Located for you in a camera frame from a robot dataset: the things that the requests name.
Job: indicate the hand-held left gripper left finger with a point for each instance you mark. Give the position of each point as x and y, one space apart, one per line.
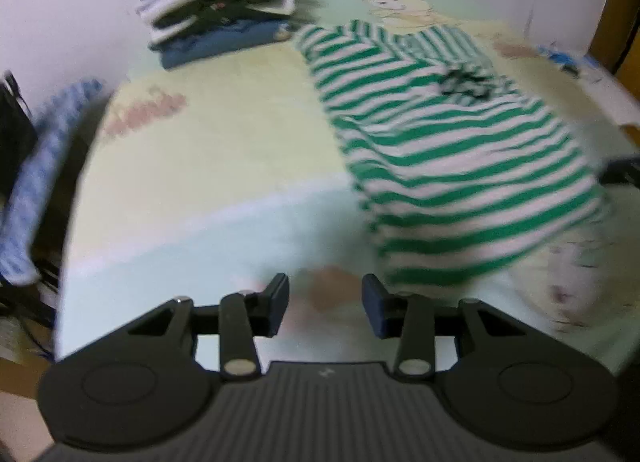
280 302

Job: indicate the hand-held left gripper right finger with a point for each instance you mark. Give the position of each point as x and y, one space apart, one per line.
372 307

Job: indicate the white folded garment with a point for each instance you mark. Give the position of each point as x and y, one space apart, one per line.
200 2

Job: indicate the printed yellow green blanket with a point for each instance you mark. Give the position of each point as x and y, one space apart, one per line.
210 167

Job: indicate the black bag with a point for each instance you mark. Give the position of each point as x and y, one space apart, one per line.
12 142

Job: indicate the dark green folded garment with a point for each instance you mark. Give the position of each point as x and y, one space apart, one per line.
225 14

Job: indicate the blue checkered cloth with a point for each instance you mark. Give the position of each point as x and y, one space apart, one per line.
35 182

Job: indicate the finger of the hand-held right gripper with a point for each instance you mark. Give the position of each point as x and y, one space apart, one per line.
622 171

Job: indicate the white desk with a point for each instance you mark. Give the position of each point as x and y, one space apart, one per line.
610 97

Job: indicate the blue folded garment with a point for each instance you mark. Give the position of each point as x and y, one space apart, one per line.
215 44

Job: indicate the green white striped shirt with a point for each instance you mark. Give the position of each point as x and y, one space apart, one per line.
450 157

